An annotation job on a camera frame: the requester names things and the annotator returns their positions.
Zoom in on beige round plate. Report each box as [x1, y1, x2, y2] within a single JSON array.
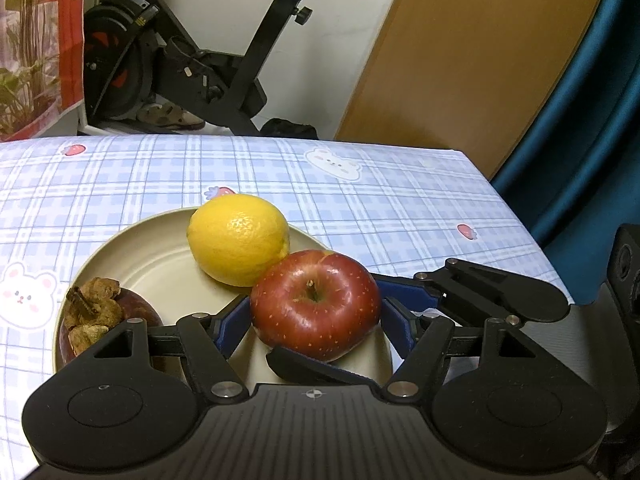
[[52, 206, 393, 386]]

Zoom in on dark purple mangosteen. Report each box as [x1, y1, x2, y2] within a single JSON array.
[[58, 277, 165, 373]]

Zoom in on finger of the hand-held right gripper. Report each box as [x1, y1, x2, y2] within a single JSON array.
[[372, 258, 572, 323], [266, 347, 376, 386]]

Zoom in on blue curtain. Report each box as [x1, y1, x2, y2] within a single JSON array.
[[490, 0, 640, 306]]

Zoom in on yellow lemon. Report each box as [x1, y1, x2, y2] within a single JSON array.
[[186, 193, 291, 288]]

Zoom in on black bundle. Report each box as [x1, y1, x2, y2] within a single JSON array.
[[260, 117, 320, 141]]

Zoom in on red apple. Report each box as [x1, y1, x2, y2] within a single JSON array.
[[250, 249, 383, 362]]

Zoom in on blue checked tablecloth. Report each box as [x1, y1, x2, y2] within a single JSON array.
[[0, 134, 576, 480]]

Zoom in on printed backdrop cloth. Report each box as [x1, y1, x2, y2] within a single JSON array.
[[0, 0, 86, 143]]

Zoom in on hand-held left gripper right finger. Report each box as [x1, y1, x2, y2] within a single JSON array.
[[382, 299, 548, 405]]

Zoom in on black exercise bike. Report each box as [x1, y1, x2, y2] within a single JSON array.
[[82, 0, 386, 137]]

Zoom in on wooden board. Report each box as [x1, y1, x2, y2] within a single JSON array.
[[334, 0, 613, 181]]

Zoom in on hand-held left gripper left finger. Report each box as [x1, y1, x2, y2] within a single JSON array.
[[92, 297, 251, 403]]

